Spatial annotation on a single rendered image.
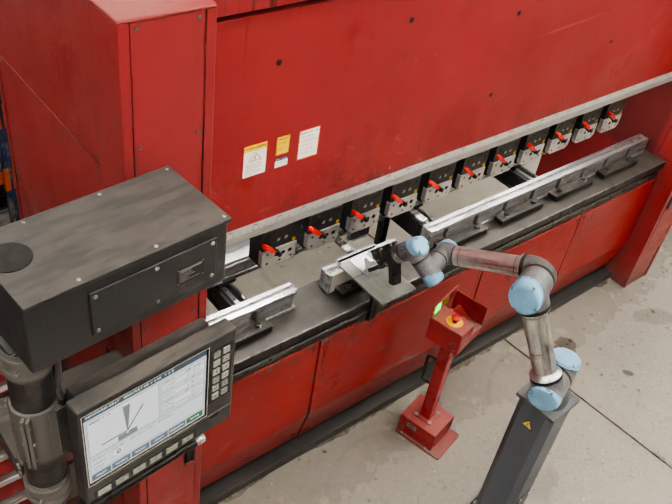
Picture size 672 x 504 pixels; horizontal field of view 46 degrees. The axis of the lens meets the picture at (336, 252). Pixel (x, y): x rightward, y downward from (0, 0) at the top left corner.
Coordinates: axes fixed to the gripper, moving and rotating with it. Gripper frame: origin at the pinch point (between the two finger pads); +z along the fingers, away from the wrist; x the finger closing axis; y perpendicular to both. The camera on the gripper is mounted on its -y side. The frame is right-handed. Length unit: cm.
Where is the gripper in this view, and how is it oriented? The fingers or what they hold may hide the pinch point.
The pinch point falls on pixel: (372, 269)
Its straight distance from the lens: 316.6
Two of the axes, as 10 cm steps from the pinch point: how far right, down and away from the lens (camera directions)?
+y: -3.7, -9.3, 0.2
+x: -7.9, 3.1, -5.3
